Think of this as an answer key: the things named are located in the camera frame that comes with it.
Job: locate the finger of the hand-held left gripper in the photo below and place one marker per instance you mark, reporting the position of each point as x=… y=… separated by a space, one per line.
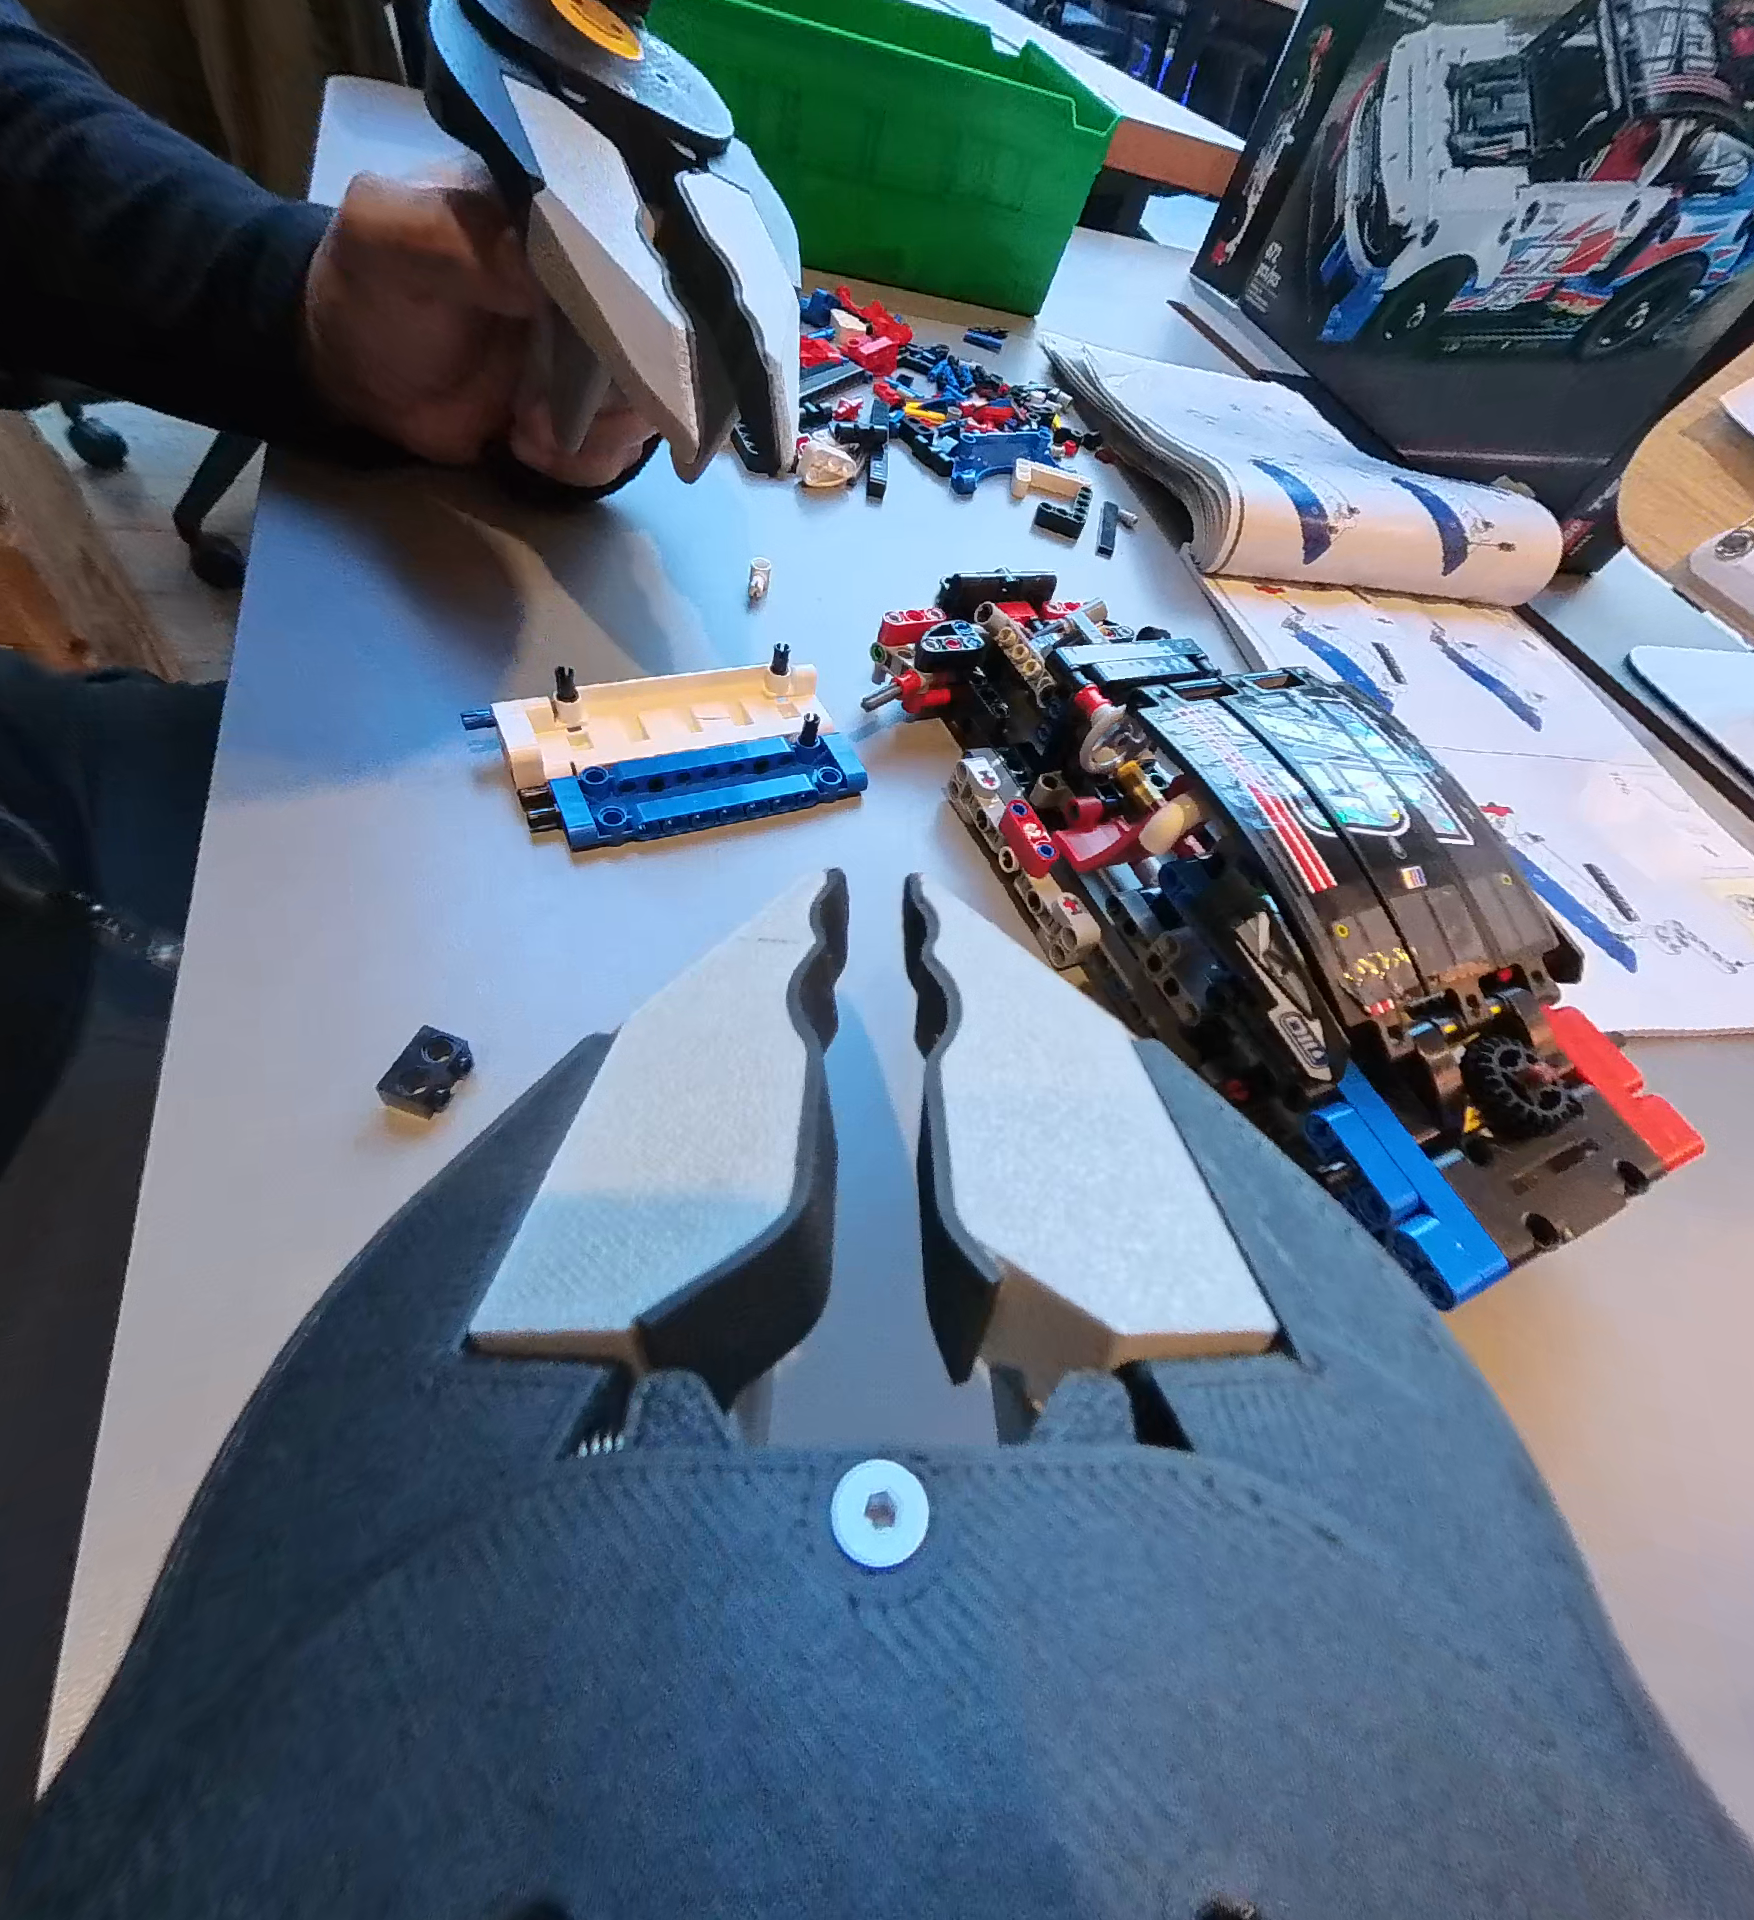
x=758 y=285
x=599 y=255

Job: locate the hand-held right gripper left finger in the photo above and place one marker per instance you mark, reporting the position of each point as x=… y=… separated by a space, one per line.
x=669 y=1156

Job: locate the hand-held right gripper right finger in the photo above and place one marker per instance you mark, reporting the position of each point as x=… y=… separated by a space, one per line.
x=1087 y=1184

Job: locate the white and blue brick panel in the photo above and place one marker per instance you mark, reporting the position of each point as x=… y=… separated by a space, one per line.
x=699 y=781

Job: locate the person's left forearm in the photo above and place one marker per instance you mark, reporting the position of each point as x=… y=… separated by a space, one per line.
x=97 y=223

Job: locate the grey desk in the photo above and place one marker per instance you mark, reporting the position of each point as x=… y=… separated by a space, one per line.
x=443 y=900

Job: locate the person's left hand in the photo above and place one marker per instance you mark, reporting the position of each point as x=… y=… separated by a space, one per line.
x=412 y=328

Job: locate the green plastic bin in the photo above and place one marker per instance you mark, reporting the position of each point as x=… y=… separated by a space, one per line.
x=892 y=165

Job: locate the pile of loose toy bricks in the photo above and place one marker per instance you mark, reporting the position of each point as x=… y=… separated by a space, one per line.
x=952 y=405

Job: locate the small black toy brick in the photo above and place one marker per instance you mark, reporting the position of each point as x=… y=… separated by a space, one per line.
x=425 y=1066

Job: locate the toy brick race car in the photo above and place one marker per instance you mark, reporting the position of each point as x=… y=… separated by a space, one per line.
x=1314 y=839

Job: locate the black office chair base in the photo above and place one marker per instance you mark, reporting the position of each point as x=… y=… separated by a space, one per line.
x=211 y=495

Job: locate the open instruction sheet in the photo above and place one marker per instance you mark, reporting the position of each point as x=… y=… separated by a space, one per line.
x=1598 y=781

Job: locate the person's dark jacket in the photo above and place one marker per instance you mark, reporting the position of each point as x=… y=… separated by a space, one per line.
x=23 y=929

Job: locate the toy car set box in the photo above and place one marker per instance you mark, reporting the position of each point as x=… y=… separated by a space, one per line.
x=1493 y=195

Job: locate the silver stand base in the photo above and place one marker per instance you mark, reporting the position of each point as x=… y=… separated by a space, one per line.
x=1717 y=720

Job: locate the round wooden table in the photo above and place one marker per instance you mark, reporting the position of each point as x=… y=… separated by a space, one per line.
x=1703 y=480

